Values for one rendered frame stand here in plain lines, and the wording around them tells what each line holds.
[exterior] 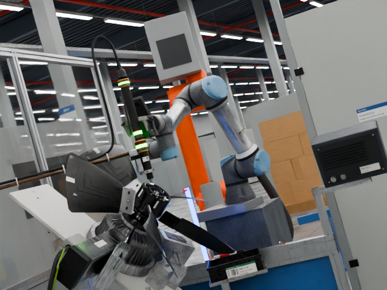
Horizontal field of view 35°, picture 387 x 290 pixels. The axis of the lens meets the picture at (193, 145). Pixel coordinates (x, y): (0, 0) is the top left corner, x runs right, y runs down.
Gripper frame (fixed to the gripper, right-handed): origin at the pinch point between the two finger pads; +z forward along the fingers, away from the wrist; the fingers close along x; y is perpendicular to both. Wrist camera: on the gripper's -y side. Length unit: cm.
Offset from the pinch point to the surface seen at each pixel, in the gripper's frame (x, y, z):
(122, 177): 8.7, 19.6, 1.8
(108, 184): 5.3, 20.9, 20.7
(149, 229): -12, 38, 36
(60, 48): 342, -192, -601
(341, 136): -69, 27, -33
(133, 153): 2.2, 12.3, 0.4
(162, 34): 107, -110, -378
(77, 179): 10.6, 16.2, 30.9
